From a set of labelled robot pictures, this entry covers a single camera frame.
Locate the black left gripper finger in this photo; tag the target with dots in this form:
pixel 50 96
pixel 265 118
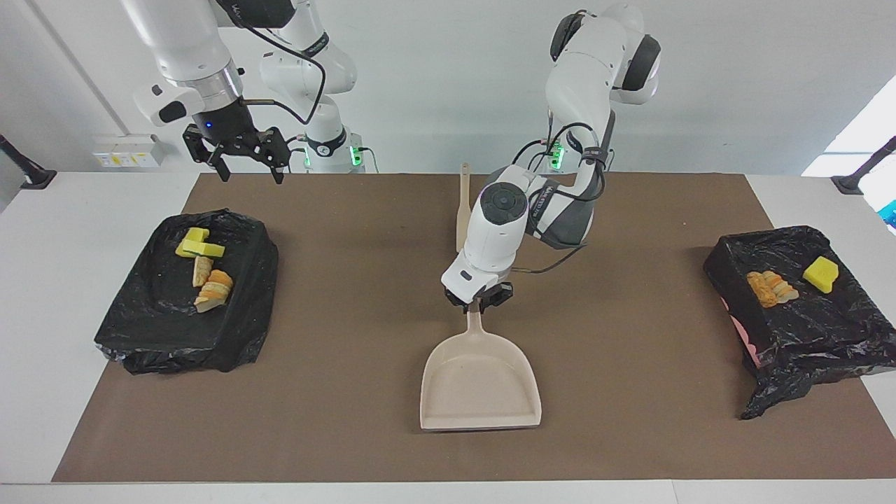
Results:
pixel 455 301
pixel 502 294

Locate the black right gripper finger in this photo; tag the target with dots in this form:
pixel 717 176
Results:
pixel 206 150
pixel 276 152

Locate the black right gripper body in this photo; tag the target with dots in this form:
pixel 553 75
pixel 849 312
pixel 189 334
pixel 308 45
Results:
pixel 227 126

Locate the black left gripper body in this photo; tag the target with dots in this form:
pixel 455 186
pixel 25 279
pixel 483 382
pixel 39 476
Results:
pixel 486 292

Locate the beige hand brush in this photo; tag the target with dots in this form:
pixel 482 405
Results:
pixel 463 210

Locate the small yellow sponge piece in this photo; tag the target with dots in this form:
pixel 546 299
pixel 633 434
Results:
pixel 192 236

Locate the beige plastic dustpan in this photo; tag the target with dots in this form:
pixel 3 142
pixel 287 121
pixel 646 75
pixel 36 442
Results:
pixel 479 385

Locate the large notched yellow sponge piece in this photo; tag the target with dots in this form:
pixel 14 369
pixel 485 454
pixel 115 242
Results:
pixel 210 249

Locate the striped bread chunk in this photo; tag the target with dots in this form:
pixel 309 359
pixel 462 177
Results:
pixel 218 283
pixel 202 271

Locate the brown bread bun piece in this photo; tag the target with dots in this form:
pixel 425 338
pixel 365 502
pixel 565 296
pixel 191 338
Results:
pixel 761 289

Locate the pale bread piece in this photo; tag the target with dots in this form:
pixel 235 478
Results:
pixel 784 288

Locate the wedge yellow sponge piece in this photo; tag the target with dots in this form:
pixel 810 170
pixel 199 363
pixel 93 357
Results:
pixel 820 274

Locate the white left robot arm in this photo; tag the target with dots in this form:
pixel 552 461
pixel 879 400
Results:
pixel 581 84

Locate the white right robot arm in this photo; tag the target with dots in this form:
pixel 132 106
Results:
pixel 189 49

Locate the flat black bag-lined bin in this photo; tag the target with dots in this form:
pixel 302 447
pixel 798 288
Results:
pixel 161 315

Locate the pink bin with black bag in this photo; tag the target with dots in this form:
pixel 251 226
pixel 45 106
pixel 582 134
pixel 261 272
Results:
pixel 805 336

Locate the brown table mat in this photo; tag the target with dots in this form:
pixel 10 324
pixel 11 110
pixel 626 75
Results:
pixel 448 455

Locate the black stand leg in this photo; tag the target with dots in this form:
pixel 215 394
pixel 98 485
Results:
pixel 850 183
pixel 35 176

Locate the blue object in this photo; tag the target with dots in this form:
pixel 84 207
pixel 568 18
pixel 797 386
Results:
pixel 891 213

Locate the white wall outlet box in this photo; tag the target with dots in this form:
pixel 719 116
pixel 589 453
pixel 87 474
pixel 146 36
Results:
pixel 129 154

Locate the white wall conduit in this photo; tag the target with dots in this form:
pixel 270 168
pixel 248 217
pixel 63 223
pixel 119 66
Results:
pixel 82 70

